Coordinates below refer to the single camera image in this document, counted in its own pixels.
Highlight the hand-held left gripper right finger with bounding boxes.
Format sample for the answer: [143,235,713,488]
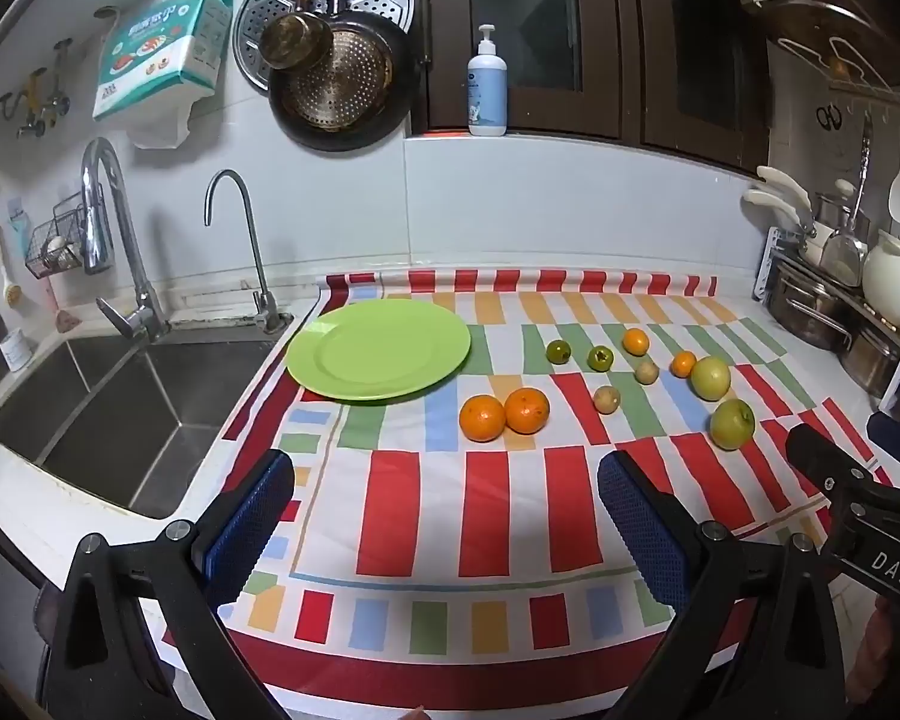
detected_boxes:
[597,450,848,720]

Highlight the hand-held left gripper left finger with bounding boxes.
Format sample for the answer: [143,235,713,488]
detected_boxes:
[36,448,297,720]

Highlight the yellow green apple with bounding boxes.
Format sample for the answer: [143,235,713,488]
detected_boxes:
[711,398,755,451]

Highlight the pale green apple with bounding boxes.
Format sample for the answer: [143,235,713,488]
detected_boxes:
[690,355,733,401]

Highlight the large orange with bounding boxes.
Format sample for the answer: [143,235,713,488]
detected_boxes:
[505,387,551,435]
[459,394,508,443]

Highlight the green plate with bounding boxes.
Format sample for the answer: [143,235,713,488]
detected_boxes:
[286,299,472,401]

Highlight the person's right hand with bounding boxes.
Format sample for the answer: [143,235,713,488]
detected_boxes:
[851,600,895,707]

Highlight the small stainless steel pot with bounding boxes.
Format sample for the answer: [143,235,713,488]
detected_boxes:
[840,322,900,391]

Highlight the large stainless steel pot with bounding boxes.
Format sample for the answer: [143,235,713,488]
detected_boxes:
[765,262,852,350]

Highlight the white ceramic jug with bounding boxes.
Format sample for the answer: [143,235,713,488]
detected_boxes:
[861,231,900,331]

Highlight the striped colourful tablecloth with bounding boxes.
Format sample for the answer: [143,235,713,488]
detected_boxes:
[161,268,895,720]

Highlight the stainless steel sink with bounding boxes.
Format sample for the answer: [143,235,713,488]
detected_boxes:
[0,337,286,520]

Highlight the steel strainer ladle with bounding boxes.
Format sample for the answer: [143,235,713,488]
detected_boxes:
[821,116,875,287]

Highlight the metal dish rack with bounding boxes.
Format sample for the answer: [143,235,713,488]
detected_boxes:
[754,226,900,398]

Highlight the thin gooseneck faucet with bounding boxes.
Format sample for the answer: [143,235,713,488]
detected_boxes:
[204,169,290,332]

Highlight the white cup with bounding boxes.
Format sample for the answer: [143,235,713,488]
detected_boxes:
[0,330,32,372]

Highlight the large chrome faucet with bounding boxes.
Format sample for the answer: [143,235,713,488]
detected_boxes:
[81,137,170,340]

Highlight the white dish brush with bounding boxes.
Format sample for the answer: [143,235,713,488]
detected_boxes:
[0,217,25,308]

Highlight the glass pot lid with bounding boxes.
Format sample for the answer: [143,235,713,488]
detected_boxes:
[776,4,900,91]

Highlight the black frying pan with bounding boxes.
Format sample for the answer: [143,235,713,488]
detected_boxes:
[268,0,415,152]

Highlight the white pump bottle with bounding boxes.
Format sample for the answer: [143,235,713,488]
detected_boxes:
[468,24,509,137]

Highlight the small brass pot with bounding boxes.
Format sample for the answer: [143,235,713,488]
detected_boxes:
[259,0,335,72]

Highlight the teal tissue pack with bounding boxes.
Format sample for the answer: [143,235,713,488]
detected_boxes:
[92,0,233,121]

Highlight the white handled knife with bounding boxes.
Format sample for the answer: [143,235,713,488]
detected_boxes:
[742,190,803,233]
[756,165,812,215]

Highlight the black wire basket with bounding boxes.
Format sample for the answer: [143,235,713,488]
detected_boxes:
[24,193,106,278]

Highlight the dark wooden window frame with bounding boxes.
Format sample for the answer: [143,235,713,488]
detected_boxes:
[405,0,770,173]

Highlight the colourful wall hooks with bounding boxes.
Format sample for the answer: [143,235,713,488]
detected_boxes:
[0,41,72,140]

